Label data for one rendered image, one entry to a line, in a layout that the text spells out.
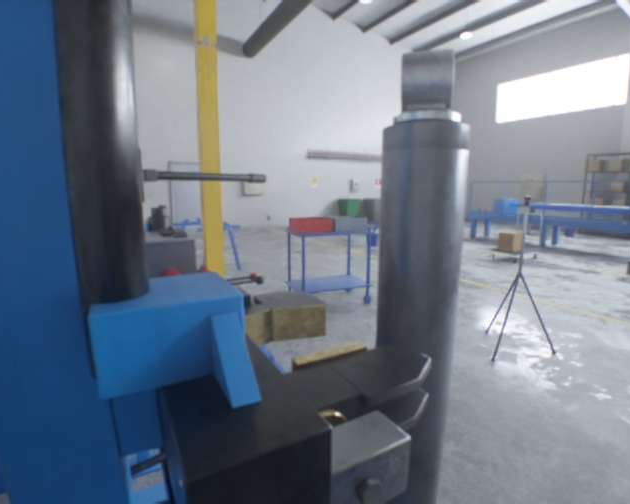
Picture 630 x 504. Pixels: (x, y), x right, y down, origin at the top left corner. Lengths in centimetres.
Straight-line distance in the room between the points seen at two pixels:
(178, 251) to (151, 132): 1060
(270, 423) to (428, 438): 72
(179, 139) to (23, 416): 1109
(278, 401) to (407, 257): 53
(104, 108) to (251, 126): 1177
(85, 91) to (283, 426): 42
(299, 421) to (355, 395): 20
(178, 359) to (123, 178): 23
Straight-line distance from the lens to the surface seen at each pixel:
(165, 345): 46
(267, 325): 95
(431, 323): 90
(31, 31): 62
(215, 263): 330
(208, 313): 46
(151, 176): 75
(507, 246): 732
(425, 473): 115
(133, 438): 71
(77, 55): 49
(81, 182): 47
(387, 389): 60
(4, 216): 59
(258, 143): 1221
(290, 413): 41
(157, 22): 1239
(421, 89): 90
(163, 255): 95
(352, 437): 50
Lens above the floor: 132
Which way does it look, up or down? 10 degrees down
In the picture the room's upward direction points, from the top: straight up
